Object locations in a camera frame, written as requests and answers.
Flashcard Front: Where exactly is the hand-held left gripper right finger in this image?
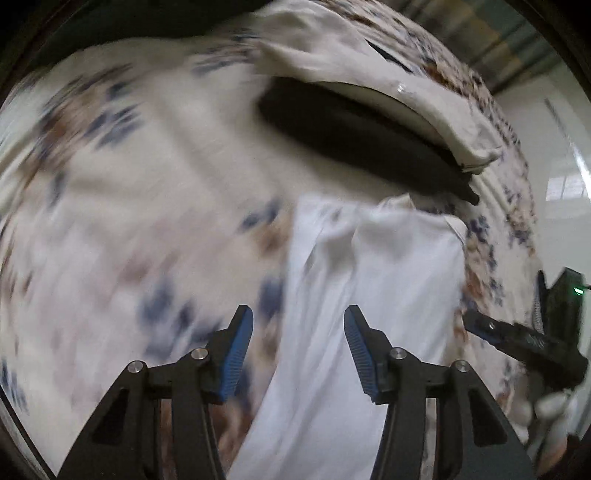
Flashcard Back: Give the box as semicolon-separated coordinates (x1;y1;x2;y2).
344;305;539;480

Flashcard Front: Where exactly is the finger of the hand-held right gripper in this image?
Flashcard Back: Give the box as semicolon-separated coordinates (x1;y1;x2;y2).
462;309;588;389

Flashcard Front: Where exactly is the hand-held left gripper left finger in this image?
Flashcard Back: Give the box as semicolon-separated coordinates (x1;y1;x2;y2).
58;305;254;480

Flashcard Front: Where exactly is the white garment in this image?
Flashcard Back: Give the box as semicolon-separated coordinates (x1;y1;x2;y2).
228;193;470;480

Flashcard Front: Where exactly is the person's right hand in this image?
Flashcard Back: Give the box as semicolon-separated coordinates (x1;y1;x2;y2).
508;387;581;478

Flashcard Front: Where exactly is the floral bed sheet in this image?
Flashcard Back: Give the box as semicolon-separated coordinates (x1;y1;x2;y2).
0;0;546;480

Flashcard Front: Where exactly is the black folded garment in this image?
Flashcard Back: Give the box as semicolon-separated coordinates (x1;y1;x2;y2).
257;76;481;206

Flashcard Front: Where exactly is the beige folded garment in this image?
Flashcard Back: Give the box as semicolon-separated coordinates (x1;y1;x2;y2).
253;0;505;175

